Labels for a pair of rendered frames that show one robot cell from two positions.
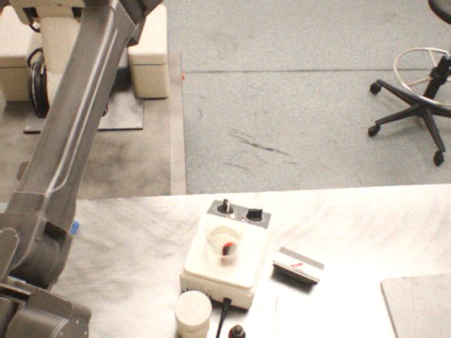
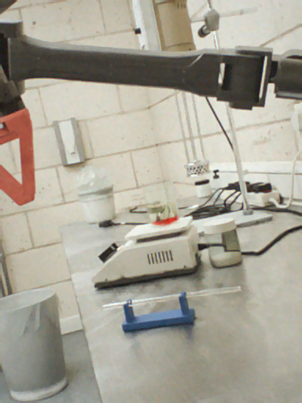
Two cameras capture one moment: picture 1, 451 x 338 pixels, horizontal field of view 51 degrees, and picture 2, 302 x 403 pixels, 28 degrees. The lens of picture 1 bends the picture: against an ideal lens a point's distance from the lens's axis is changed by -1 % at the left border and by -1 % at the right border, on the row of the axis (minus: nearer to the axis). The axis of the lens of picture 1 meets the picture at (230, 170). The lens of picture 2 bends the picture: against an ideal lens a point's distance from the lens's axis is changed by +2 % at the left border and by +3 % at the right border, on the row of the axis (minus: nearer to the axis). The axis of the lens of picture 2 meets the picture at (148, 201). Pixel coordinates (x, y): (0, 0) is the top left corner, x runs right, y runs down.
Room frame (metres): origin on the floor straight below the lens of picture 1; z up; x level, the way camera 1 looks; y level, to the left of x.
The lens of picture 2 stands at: (0.42, 1.12, 1.00)
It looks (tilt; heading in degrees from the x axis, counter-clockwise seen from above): 6 degrees down; 270
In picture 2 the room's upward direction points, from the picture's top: 12 degrees counter-clockwise
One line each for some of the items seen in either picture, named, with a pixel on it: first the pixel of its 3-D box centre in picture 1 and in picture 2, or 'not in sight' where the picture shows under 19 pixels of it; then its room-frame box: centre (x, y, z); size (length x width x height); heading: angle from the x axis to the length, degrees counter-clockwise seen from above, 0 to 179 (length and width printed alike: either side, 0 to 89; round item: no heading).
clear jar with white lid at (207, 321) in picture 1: (192, 317); (222, 242); (0.31, 0.04, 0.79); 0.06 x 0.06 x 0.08
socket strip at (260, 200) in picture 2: not in sight; (246, 194); (0.11, -0.77, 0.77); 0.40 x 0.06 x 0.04; 99
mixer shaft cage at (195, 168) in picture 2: not in sight; (189, 127); (0.28, -0.42, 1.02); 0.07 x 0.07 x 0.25
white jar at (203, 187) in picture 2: not in sight; (203, 188); (0.21, -1.17, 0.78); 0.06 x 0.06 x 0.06
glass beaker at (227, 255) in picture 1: (222, 243); (163, 205); (0.40, 0.00, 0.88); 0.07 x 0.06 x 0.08; 147
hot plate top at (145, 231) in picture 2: (226, 249); (160, 227); (0.41, 0.00, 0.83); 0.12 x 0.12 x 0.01; 79
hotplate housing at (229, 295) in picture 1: (229, 249); (151, 252); (0.44, -0.01, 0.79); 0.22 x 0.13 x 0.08; 169
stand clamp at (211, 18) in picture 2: not in sight; (206, 24); (0.19, -0.48, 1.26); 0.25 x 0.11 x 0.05; 9
